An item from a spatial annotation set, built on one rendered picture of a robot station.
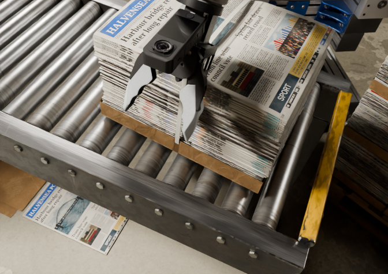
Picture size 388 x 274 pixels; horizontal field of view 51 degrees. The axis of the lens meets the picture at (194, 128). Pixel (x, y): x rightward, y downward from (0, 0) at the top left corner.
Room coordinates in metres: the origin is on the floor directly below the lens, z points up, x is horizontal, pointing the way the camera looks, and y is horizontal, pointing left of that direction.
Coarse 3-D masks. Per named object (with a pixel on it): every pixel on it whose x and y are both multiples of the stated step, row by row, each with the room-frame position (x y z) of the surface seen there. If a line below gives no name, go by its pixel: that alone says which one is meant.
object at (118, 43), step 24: (144, 0) 0.68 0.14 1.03; (168, 0) 0.70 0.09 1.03; (120, 24) 0.60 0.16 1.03; (144, 24) 0.61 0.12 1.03; (96, 48) 0.56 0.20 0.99; (120, 48) 0.55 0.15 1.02; (120, 72) 0.55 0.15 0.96; (120, 96) 0.55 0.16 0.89; (144, 96) 0.53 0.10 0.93; (144, 120) 0.53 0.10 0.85
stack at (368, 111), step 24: (384, 72) 1.03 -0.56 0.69; (360, 120) 1.02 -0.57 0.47; (384, 120) 0.98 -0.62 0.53; (384, 144) 0.96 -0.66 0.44; (336, 168) 1.01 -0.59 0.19; (360, 168) 0.97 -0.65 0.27; (384, 168) 0.93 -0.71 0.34; (336, 192) 0.98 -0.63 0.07; (384, 192) 0.90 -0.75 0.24; (360, 216) 0.91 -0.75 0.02; (384, 216) 0.86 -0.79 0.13; (384, 240) 0.82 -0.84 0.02
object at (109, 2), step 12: (84, 0) 0.99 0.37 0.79; (96, 0) 0.99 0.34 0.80; (108, 0) 1.00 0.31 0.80; (120, 0) 1.01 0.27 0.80; (324, 72) 0.85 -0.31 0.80; (324, 84) 0.80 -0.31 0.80; (336, 84) 0.81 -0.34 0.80; (348, 84) 0.81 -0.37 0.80; (324, 96) 0.80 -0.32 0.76; (336, 96) 0.79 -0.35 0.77; (324, 108) 0.79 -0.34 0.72; (324, 120) 0.79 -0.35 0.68
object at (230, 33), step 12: (240, 0) 0.75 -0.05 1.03; (252, 0) 0.76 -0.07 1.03; (228, 12) 0.70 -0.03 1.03; (240, 12) 0.70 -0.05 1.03; (252, 12) 0.71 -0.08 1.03; (216, 24) 0.65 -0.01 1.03; (228, 24) 0.66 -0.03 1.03; (240, 24) 0.66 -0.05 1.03; (228, 36) 0.62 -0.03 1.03; (204, 60) 0.54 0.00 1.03; (216, 60) 0.55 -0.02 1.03; (180, 84) 0.50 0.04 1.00; (168, 96) 0.51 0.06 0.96; (168, 108) 0.51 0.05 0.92; (168, 120) 0.52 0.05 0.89; (168, 132) 0.51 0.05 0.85; (180, 132) 0.51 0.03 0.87
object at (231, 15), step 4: (244, 0) 0.74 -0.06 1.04; (248, 0) 0.74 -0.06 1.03; (240, 4) 0.72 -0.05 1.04; (244, 4) 0.72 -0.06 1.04; (236, 8) 0.70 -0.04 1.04; (240, 8) 0.70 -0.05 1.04; (232, 12) 0.68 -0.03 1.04; (236, 12) 0.68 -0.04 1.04; (228, 16) 0.66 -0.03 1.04; (232, 16) 0.66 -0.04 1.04; (224, 20) 0.65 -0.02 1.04; (228, 20) 0.65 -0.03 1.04; (224, 24) 0.63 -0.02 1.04; (220, 28) 0.62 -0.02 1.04; (216, 32) 0.61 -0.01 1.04; (220, 32) 0.61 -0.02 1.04; (212, 36) 0.59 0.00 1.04; (216, 36) 0.60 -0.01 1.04; (212, 40) 0.58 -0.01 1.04
